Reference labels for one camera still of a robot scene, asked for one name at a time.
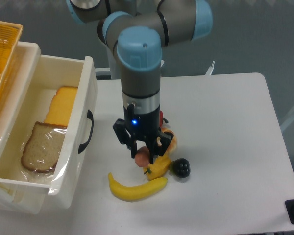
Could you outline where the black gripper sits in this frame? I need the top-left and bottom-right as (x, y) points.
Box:
(113, 106), (174, 165)

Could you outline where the brown egg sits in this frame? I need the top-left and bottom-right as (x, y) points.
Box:
(134, 146), (150, 167)

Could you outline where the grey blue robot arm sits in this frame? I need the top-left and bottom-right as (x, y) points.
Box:
(67, 0), (213, 163)

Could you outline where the white open upper drawer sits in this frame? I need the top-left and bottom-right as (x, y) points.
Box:
(0, 55), (97, 214)

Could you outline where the red bell pepper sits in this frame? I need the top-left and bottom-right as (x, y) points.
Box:
(159, 110), (169, 127)

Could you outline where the yellow bell pepper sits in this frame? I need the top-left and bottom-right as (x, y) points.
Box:
(143, 155), (171, 181)

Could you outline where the yellow banana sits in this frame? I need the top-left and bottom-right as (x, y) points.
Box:
(108, 172), (168, 202)

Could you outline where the yellow cheese slice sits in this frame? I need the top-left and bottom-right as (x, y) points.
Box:
(44, 86), (78, 127)

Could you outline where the wrapped brown bread slice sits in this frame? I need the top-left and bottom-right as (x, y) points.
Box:
(21, 122), (67, 173)

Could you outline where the yellow woven basket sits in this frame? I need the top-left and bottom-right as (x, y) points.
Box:
(0, 21), (23, 100)

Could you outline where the glazed bread ring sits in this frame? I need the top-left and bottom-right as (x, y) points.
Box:
(160, 126), (178, 156)

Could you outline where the black drawer handle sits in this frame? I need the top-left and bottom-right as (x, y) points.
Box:
(77, 109), (94, 154)

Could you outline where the white drawer cabinet frame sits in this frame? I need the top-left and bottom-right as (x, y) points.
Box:
(0, 42), (44, 214)

